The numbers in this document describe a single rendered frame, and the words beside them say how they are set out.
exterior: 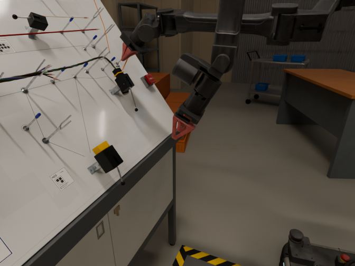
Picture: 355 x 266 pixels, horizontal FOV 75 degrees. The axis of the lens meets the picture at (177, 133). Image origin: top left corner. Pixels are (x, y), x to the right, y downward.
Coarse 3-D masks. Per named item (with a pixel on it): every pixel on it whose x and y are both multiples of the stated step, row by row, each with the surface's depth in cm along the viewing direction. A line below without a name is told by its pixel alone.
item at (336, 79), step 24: (288, 72) 318; (312, 72) 305; (336, 72) 305; (288, 96) 335; (312, 96) 272; (336, 96) 228; (288, 120) 363; (312, 120) 361; (336, 120) 228; (336, 144) 220; (336, 168) 225
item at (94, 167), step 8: (104, 152) 66; (112, 152) 68; (104, 160) 67; (112, 160) 67; (120, 160) 69; (88, 168) 71; (96, 168) 71; (104, 168) 68; (112, 168) 67; (120, 176) 70
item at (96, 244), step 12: (96, 228) 76; (108, 228) 83; (84, 240) 72; (96, 240) 77; (108, 240) 84; (72, 252) 68; (84, 252) 72; (96, 252) 78; (108, 252) 85; (60, 264) 64; (72, 264) 68; (84, 264) 73; (96, 264) 79; (108, 264) 86
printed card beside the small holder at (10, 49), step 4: (0, 40) 67; (4, 40) 68; (0, 44) 67; (4, 44) 68; (8, 44) 69; (0, 48) 66; (4, 48) 67; (8, 48) 68; (12, 48) 69; (0, 52) 66; (4, 52) 67; (8, 52) 68; (12, 52) 69; (16, 52) 70
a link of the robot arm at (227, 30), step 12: (228, 0) 51; (240, 0) 51; (228, 12) 52; (240, 12) 52; (228, 24) 53; (240, 24) 54; (216, 36) 54; (228, 36) 53; (216, 48) 55; (228, 48) 54
